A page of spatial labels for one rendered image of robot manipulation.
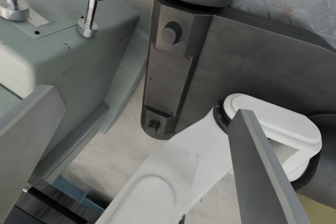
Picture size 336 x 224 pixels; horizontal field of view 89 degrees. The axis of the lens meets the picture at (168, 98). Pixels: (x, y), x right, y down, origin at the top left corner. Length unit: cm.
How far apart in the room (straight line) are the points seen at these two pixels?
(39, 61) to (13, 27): 13
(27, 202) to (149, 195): 52
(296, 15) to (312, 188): 44
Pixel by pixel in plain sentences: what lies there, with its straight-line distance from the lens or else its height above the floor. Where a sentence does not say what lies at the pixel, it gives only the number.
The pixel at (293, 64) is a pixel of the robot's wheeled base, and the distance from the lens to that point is 50.
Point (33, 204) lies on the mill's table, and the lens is 72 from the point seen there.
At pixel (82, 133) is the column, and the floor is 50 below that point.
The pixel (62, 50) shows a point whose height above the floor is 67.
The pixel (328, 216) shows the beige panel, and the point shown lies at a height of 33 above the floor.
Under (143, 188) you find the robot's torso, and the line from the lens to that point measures 25.
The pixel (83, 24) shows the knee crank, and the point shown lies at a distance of 64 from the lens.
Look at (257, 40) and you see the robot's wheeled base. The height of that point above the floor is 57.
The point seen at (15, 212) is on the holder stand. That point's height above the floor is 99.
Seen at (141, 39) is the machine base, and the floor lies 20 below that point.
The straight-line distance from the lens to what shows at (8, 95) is 71.
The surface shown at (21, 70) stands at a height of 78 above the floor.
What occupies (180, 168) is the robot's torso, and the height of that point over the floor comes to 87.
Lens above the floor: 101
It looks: 47 degrees down
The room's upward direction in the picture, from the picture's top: 149 degrees counter-clockwise
